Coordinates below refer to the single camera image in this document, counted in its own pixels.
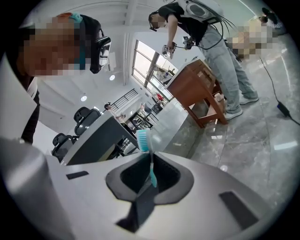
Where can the white ceramic sink basin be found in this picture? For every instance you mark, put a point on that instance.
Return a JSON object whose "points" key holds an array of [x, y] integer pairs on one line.
{"points": [[105, 145]]}

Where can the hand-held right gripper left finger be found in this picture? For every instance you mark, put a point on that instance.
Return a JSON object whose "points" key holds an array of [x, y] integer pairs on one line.
{"points": [[93, 182]]}

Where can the large glass window wall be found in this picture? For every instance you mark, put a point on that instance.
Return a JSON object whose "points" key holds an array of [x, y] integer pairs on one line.
{"points": [[145, 63]]}

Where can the black dining table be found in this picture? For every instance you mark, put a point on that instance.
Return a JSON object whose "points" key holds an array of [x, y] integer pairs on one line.
{"points": [[143, 119]]}

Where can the brown wooden cabinet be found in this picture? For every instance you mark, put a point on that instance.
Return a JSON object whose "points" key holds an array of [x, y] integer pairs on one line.
{"points": [[194, 86]]}

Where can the black head-mounted camera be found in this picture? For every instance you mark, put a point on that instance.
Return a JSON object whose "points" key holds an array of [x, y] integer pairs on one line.
{"points": [[100, 54]]}

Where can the person's black shirt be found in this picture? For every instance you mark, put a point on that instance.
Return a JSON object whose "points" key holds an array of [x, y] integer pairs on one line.
{"points": [[30, 122]]}

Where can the round ceiling light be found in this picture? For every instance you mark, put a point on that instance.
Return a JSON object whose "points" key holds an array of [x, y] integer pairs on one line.
{"points": [[83, 98], [112, 77]]}

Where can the white ceiling air conditioner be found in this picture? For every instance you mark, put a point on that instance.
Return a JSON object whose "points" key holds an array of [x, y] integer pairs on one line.
{"points": [[113, 61]]}

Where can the black balcony railing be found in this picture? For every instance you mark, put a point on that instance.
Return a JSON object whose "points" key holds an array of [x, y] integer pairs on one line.
{"points": [[124, 98]]}

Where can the teal orange hair clip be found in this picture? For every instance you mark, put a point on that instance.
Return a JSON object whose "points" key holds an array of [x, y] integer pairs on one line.
{"points": [[75, 17]]}

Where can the person's head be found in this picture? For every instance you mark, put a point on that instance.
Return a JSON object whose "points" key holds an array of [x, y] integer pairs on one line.
{"points": [[51, 47]]}

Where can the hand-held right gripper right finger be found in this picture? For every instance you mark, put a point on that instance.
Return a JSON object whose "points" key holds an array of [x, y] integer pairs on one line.
{"points": [[211, 187]]}

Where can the teal toothbrush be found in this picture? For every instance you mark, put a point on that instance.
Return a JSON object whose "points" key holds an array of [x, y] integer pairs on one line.
{"points": [[142, 140]]}

